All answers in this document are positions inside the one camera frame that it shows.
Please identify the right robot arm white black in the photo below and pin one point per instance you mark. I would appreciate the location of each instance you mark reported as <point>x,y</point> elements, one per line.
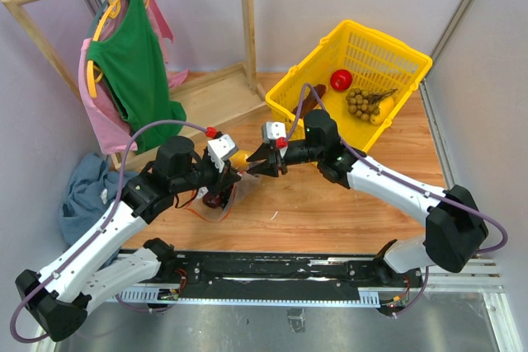
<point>453,229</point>

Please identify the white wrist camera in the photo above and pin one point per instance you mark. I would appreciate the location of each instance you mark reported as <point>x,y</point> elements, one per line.
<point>274,135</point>
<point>220,150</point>

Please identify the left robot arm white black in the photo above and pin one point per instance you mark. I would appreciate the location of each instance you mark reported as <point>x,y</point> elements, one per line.
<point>61,295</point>

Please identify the wooden clothes rack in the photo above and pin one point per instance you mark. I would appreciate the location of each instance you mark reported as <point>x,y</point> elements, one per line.
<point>219,98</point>

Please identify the tan longan bunch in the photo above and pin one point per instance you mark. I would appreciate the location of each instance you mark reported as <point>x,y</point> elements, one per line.
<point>361,103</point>

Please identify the red apple toy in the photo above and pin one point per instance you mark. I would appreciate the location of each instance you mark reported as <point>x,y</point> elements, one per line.
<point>341,80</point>

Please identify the clear zip bag orange zipper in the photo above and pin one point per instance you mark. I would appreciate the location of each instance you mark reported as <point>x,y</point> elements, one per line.
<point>234,196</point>

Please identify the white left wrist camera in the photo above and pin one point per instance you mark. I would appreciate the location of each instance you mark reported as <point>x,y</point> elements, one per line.
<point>220,150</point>

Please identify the green tank top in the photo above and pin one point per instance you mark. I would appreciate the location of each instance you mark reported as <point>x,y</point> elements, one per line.
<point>132,64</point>

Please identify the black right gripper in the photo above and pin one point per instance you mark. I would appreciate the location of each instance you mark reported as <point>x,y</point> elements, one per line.
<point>270,168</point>

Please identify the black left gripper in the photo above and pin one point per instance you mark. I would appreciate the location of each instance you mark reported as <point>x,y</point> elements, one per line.
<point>222,180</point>

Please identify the yellow clothes hanger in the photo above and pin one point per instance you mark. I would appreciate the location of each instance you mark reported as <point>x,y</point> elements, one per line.
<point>110,9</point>

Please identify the pink garment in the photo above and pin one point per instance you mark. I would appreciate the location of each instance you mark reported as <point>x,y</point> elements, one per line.
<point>111,131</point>

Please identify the yellow bell pepper toy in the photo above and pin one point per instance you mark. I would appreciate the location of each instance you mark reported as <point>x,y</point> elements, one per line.
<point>240,160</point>

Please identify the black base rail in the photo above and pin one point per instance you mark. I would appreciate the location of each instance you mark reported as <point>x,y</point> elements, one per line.
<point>275,279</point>

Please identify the yellow plastic basket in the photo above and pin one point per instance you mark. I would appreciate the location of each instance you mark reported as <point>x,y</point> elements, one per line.
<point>377,62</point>

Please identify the blue cloth heap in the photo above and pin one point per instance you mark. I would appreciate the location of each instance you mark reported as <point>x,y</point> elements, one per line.
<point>91,189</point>

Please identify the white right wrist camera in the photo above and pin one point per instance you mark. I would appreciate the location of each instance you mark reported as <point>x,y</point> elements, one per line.
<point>274,135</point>

